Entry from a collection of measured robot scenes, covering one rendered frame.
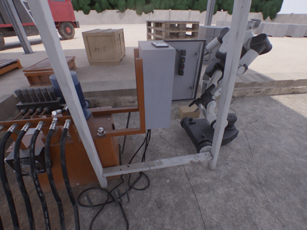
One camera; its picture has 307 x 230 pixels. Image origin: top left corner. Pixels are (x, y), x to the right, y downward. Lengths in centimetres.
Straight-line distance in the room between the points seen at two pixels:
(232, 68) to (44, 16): 96
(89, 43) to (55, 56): 339
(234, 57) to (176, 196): 126
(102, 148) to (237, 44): 120
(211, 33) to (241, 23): 325
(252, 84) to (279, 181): 209
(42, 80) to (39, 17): 275
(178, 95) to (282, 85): 302
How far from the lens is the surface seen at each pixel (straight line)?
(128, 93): 265
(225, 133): 207
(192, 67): 148
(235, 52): 98
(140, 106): 103
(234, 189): 178
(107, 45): 406
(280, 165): 227
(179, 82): 149
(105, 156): 138
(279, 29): 1505
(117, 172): 144
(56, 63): 83
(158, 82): 96
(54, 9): 1064
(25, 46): 746
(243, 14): 94
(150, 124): 113
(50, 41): 81
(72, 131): 115
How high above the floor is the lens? 141
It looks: 35 degrees down
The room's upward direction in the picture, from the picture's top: straight up
